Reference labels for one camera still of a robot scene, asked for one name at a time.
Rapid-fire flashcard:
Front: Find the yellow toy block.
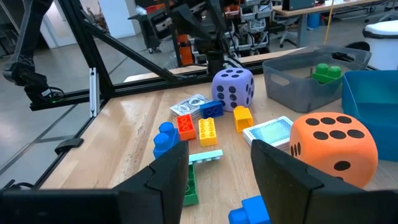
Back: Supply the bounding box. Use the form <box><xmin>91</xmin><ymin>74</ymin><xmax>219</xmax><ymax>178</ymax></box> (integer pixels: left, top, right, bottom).
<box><xmin>233</xmin><ymin>105</ymin><xmax>254</xmax><ymax>133</ymax></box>

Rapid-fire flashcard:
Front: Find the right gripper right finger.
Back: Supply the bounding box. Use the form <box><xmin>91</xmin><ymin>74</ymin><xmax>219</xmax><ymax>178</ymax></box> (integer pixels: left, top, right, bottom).
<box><xmin>250</xmin><ymin>139</ymin><xmax>398</xmax><ymax>224</ymax></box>

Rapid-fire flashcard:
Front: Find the smoky grey translucent bin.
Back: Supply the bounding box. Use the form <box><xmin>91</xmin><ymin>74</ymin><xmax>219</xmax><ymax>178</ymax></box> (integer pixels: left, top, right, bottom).
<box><xmin>262</xmin><ymin>45</ymin><xmax>373</xmax><ymax>113</ymax></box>

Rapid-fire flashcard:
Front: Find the black and white card deck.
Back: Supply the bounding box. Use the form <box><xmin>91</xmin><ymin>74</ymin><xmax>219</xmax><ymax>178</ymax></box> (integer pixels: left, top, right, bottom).
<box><xmin>169</xmin><ymin>94</ymin><xmax>212</xmax><ymax>119</ymax></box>

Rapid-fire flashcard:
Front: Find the wooden top desk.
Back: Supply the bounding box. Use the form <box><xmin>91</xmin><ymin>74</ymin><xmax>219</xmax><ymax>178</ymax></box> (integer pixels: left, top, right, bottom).
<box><xmin>272</xmin><ymin>0</ymin><xmax>398</xmax><ymax>48</ymax></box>

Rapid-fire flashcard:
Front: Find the orange machine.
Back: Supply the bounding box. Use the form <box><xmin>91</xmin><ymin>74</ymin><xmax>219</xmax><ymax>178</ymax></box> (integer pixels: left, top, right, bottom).
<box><xmin>176</xmin><ymin>33</ymin><xmax>194</xmax><ymax>67</ymax></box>

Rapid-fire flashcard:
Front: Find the grey bin shelf cart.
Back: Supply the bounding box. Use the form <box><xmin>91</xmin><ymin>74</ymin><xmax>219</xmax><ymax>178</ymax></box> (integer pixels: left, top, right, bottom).
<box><xmin>223</xmin><ymin>0</ymin><xmax>272</xmax><ymax>54</ymax></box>

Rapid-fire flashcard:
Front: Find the black equipment case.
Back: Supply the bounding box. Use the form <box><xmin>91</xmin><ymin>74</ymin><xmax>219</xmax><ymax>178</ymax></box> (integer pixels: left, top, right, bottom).
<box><xmin>281</xmin><ymin>0</ymin><xmax>317</xmax><ymax>12</ymax></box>

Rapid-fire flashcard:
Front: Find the black cart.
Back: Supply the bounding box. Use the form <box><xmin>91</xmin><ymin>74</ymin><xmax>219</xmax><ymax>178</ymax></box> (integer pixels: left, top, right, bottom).
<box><xmin>128</xmin><ymin>6</ymin><xmax>170</xmax><ymax>54</ymax></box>

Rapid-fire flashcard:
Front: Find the purple foam die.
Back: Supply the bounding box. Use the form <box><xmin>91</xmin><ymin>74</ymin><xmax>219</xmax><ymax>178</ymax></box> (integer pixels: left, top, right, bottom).
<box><xmin>211</xmin><ymin>67</ymin><xmax>255</xmax><ymax>112</ymax></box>

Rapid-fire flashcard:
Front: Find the blue barrel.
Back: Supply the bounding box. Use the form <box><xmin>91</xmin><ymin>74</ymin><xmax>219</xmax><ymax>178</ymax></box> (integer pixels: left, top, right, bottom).
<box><xmin>307</xmin><ymin>12</ymin><xmax>322</xmax><ymax>29</ymax></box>

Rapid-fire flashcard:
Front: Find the small blue brick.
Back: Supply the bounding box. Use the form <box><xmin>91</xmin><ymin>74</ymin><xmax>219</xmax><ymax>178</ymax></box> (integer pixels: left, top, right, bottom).
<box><xmin>199</xmin><ymin>100</ymin><xmax>224</xmax><ymax>119</ymax></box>

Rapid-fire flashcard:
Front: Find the blue two-stud toy block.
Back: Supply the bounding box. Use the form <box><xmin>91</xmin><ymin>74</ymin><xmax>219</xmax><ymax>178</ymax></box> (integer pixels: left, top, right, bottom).
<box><xmin>152</xmin><ymin>121</ymin><xmax>181</xmax><ymax>160</ymax></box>

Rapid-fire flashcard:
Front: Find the dark green brick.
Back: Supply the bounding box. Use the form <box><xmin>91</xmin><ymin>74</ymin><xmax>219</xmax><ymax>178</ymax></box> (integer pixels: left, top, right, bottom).
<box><xmin>182</xmin><ymin>163</ymin><xmax>200</xmax><ymax>207</ymax></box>

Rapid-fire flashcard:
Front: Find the orange-red flat brick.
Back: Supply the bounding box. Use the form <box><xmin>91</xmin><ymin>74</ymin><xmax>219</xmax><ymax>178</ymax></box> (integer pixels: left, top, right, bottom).
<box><xmin>175</xmin><ymin>113</ymin><xmax>197</xmax><ymax>141</ymax></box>

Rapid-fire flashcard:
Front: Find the green toy block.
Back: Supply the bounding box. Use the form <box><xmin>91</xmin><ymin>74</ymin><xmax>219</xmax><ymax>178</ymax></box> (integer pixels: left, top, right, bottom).
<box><xmin>311</xmin><ymin>63</ymin><xmax>343</xmax><ymax>84</ymax></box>

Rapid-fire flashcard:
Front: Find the white trash bin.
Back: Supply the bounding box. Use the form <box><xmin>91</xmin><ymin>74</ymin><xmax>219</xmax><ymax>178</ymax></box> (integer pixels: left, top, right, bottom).
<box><xmin>362</xmin><ymin>20</ymin><xmax>398</xmax><ymax>71</ymax></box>

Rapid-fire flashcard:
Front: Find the teal brick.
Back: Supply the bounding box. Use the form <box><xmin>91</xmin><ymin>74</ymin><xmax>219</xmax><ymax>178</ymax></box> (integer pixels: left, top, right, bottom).
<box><xmin>188</xmin><ymin>149</ymin><xmax>224</xmax><ymax>165</ymax></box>

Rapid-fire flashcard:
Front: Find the yellow cable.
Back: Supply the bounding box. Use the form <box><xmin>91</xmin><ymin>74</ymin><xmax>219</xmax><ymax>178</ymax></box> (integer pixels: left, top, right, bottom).
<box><xmin>322</xmin><ymin>0</ymin><xmax>336</xmax><ymax>45</ymax></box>

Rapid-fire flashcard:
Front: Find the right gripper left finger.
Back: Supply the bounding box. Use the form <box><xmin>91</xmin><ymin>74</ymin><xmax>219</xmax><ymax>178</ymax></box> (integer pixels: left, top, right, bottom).
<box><xmin>112</xmin><ymin>141</ymin><xmax>190</xmax><ymax>224</ymax></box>

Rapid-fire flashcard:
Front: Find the orange foam die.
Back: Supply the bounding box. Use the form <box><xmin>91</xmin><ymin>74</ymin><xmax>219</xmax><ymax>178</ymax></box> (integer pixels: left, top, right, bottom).
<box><xmin>289</xmin><ymin>111</ymin><xmax>379</xmax><ymax>189</ymax></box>

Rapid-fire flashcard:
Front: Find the blue-backed card deck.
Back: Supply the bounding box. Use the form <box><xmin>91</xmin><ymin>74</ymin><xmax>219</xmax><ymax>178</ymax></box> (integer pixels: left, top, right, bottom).
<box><xmin>242</xmin><ymin>116</ymin><xmax>295</xmax><ymax>152</ymax></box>

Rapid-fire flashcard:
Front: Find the yellow flat brick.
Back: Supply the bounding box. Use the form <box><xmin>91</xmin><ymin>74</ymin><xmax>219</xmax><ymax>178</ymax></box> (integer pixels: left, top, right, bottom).
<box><xmin>198</xmin><ymin>117</ymin><xmax>218</xmax><ymax>147</ymax></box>

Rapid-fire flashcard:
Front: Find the blue plastic bin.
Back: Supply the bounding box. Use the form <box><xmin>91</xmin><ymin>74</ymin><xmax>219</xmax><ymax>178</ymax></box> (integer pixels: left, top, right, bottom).
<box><xmin>341</xmin><ymin>70</ymin><xmax>398</xmax><ymax>162</ymax></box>

